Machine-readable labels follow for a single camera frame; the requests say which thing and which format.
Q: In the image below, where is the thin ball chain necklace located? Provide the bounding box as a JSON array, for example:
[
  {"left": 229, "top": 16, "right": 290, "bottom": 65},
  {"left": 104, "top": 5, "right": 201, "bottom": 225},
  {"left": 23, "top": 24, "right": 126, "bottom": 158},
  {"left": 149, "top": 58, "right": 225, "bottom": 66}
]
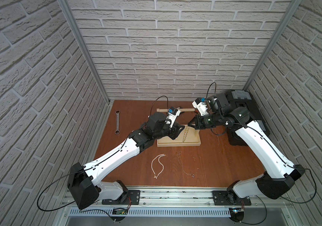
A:
[{"left": 176, "top": 150, "right": 196, "bottom": 179}]

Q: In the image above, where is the white pearl necklace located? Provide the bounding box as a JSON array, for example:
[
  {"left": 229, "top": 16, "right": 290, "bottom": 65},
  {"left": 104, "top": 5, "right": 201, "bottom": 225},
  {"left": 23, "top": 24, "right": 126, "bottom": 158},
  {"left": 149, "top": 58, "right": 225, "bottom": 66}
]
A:
[{"left": 151, "top": 153, "right": 167, "bottom": 179}]

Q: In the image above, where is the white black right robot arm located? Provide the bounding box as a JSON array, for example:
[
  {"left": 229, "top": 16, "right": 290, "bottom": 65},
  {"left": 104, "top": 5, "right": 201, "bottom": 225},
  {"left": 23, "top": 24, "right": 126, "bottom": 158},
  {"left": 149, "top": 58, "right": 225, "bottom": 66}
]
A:
[{"left": 188, "top": 94, "right": 306, "bottom": 204}]

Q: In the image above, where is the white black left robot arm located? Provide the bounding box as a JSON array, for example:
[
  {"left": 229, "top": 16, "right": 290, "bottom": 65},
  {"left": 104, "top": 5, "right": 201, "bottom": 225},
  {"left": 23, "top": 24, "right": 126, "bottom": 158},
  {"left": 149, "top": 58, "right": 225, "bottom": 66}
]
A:
[{"left": 67, "top": 107, "right": 184, "bottom": 210}]

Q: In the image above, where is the wooden jewelry display stand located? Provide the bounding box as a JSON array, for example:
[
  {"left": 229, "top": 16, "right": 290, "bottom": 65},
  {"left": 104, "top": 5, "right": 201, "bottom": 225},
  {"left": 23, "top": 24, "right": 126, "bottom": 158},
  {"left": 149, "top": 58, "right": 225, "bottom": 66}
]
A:
[{"left": 157, "top": 108, "right": 201, "bottom": 147}]

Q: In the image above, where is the black plastic toolbox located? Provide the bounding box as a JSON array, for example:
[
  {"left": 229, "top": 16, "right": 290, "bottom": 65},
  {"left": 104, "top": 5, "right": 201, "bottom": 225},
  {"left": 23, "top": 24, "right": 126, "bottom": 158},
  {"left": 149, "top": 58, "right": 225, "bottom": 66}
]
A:
[{"left": 223, "top": 89, "right": 271, "bottom": 147}]

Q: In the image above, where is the silver combination wrench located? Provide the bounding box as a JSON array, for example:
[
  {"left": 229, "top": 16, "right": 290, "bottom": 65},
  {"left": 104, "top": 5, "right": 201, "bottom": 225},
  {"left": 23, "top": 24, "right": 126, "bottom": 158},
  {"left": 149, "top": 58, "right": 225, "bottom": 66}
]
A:
[{"left": 115, "top": 110, "right": 120, "bottom": 135}]

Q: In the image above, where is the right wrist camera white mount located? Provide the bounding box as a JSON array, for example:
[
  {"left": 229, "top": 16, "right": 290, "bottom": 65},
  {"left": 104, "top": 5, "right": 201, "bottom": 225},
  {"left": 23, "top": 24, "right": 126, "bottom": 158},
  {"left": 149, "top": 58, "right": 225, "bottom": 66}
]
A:
[{"left": 192, "top": 98, "right": 209, "bottom": 116}]

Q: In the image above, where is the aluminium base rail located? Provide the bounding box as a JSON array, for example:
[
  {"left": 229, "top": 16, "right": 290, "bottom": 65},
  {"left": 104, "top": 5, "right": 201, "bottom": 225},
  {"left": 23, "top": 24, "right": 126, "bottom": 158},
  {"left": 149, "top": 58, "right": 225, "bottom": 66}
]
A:
[{"left": 48, "top": 186, "right": 302, "bottom": 226}]

